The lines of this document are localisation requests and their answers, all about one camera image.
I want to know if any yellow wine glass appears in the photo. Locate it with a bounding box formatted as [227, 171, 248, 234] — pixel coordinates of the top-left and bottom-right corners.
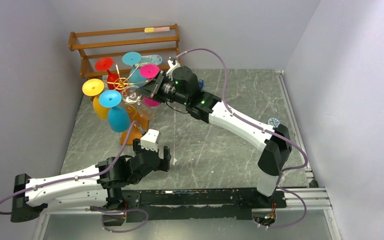
[82, 78, 109, 120]

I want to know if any red wine glass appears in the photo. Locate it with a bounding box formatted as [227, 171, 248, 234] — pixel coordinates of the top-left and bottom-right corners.
[95, 57, 121, 91]

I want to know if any clear wine glass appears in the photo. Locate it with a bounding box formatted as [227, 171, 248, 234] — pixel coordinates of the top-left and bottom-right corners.
[121, 85, 154, 120]

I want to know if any blue stapler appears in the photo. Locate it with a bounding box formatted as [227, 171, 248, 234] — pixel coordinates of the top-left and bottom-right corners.
[198, 79, 204, 90]

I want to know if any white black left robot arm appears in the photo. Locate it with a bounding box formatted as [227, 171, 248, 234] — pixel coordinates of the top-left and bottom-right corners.
[10, 146, 172, 223]

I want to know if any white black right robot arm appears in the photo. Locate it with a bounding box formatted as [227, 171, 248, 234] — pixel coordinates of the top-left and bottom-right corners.
[136, 66, 292, 208]

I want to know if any gold wire glass rack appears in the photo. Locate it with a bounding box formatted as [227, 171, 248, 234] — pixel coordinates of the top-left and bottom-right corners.
[107, 64, 154, 131]

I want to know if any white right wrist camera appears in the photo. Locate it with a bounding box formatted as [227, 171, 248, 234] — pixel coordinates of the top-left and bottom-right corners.
[166, 57, 181, 76]

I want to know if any wooden shelf rack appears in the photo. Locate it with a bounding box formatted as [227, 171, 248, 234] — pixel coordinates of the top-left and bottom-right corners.
[68, 23, 180, 79]

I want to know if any blue wine glass rear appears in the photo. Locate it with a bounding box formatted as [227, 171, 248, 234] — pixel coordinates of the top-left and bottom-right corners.
[122, 51, 148, 87]

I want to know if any pink wine glass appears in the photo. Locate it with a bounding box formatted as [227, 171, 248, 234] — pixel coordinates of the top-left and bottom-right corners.
[139, 64, 160, 107]

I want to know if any yellow pink eraser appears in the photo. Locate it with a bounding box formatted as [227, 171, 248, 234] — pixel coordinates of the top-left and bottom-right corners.
[144, 26, 171, 34]

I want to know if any toothbrush package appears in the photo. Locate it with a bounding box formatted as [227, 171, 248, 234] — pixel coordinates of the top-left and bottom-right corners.
[140, 54, 163, 66]

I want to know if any blue wine glass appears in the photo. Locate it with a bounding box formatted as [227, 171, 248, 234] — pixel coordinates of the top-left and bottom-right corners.
[98, 90, 131, 133]
[122, 51, 148, 87]

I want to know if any blue wine glass front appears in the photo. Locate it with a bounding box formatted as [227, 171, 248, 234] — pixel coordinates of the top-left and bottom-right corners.
[98, 90, 131, 133]

